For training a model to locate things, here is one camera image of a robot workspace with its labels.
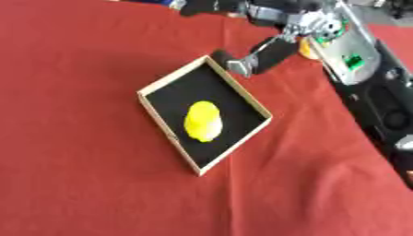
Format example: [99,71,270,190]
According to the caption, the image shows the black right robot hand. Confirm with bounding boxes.
[179,0,326,77]

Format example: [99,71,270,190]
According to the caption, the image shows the wooden box with black inside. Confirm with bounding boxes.
[136,54,275,177]

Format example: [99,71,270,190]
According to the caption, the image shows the orange round toy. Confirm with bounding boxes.
[297,37,325,61]

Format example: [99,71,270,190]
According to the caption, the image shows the yellow soft toy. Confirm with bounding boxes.
[182,100,225,143]

